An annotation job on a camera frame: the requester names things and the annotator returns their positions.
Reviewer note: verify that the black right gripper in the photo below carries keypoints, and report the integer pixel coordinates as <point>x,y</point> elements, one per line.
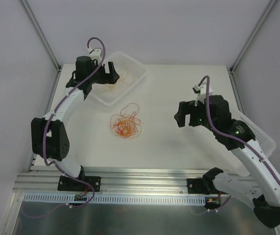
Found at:
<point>189,114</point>

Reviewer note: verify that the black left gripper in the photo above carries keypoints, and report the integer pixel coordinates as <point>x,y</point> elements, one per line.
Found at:
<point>107,76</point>

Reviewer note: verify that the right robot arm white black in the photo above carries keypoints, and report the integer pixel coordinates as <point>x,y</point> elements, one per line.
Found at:
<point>237,137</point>

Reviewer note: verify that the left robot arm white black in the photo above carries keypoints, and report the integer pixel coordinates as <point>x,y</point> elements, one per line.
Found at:
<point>48,134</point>

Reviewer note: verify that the white left plastic basket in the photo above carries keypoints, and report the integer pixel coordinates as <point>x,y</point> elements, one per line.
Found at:
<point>131,72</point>

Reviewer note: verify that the white plastic basket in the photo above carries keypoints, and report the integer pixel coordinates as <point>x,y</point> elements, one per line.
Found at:
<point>131,72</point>
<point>207,139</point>

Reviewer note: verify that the white right plastic basket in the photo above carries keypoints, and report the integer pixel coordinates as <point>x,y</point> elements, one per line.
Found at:
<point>207,139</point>

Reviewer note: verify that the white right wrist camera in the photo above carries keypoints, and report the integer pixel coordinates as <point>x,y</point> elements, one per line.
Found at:
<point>201,91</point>

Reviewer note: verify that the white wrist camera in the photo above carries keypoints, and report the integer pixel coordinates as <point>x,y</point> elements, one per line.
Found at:
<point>95,53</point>
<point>201,91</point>

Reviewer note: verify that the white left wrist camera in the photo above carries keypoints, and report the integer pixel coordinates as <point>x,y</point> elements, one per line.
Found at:
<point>95,53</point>

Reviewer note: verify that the aluminium frame post left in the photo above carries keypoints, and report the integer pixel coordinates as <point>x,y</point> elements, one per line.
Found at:
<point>35,24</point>

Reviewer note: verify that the aluminium frame post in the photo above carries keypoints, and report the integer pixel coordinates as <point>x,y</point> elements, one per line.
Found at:
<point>253,34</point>
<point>35,24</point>

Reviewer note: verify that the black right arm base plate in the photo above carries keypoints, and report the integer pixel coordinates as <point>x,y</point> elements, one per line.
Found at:
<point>202,186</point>

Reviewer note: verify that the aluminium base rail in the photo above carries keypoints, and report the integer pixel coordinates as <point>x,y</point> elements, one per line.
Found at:
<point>114,180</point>

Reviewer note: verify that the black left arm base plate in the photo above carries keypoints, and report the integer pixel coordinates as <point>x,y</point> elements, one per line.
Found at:
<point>68,184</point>

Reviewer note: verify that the aluminium frame post right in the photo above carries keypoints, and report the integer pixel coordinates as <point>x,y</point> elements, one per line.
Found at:
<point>253,34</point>

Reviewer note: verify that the white slotted cable duct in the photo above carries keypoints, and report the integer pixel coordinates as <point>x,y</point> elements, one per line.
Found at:
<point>115,199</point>

